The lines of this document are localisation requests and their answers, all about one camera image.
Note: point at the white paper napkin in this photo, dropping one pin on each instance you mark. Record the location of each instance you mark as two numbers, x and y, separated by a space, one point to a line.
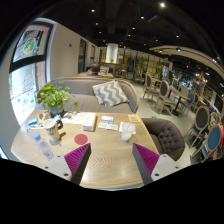
122 126

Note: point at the ceiling spot lights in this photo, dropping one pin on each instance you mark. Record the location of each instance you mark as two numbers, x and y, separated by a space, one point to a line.
162 4

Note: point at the blue and white small box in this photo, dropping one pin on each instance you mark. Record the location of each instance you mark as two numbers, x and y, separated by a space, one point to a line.
32 121

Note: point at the group of dining chairs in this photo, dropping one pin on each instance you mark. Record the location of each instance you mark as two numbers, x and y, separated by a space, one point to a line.
165 90

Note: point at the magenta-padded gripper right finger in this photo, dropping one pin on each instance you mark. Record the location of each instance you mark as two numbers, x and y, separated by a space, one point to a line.
146 160

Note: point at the person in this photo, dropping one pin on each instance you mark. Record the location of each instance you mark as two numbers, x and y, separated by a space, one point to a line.
93 69

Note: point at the printed menu brochure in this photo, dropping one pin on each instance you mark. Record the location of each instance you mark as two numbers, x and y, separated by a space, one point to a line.
75 118

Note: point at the window with painted decals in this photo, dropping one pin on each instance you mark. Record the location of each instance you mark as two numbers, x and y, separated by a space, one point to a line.
28 80

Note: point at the white paper leaflets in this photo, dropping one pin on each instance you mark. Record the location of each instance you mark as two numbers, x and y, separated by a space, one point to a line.
108 126

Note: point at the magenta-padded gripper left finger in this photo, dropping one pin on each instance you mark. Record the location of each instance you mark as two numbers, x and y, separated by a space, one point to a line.
76 160

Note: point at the blue and white card pack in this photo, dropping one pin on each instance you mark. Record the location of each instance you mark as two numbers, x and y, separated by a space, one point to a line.
107 119

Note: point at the clear blue-capped water bottle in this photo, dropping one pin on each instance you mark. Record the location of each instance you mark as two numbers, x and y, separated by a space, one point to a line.
45 150

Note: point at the dark grey tufted armchair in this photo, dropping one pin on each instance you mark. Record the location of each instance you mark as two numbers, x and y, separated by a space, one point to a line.
166 136

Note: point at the grey wood-framed sofa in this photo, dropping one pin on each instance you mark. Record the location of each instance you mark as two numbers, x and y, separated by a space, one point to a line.
83 100

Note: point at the brown cardboard stand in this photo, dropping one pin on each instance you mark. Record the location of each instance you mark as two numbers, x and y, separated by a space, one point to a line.
43 117

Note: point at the clear plastic cup with straw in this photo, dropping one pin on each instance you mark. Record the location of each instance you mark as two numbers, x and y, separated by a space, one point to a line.
126 135

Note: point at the grey chevron pillow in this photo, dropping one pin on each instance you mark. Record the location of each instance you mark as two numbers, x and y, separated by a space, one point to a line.
110 93

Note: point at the green potted plant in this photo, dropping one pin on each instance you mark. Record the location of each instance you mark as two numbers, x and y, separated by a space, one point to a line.
53 96

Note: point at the flat round red coaster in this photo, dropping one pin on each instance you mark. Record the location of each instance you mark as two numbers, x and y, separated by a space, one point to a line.
81 139

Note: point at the yellow card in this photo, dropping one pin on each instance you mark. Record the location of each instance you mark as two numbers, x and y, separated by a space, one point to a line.
134 118

